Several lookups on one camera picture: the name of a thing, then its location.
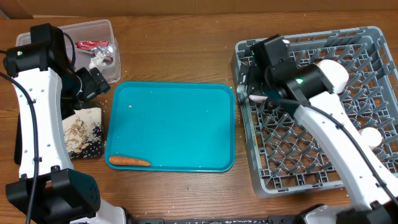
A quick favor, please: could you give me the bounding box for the white plate with food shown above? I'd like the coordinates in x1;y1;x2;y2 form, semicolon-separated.
248;95;268;103

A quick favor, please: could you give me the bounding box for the white tissue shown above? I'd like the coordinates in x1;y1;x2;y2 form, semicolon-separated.
89;52;108;70

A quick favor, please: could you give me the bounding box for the red snack wrapper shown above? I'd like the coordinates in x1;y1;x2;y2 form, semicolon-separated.
75;40;113;58

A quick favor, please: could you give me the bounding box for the orange carrot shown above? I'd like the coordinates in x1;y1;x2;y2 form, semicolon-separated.
109;156;151;167

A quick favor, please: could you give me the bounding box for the white bowl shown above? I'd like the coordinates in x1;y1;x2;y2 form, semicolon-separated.
317;59;349;93

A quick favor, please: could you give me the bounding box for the small white cup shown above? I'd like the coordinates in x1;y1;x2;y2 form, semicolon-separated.
358;127;382;149

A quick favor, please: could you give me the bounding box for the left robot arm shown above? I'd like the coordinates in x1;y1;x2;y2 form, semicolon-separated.
2;24;133;224

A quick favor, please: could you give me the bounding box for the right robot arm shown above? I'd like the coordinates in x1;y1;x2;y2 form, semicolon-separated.
248;35;397;223

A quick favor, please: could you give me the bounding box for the grey dishwasher rack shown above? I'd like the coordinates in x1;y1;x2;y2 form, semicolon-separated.
231;26;397;198

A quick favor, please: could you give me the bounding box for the clear plastic bin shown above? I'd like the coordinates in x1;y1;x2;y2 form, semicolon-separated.
16;19;121;83

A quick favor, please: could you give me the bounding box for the black plastic bin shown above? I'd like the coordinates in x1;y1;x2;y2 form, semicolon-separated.
14;101;105;166

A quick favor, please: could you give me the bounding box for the peanut shells and rice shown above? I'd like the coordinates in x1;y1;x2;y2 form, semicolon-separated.
62;107;103;155

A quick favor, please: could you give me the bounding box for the teal serving tray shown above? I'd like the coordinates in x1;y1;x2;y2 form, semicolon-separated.
104;82;236;172

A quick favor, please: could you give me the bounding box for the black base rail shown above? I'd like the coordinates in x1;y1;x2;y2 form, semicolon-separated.
133;203;324;224

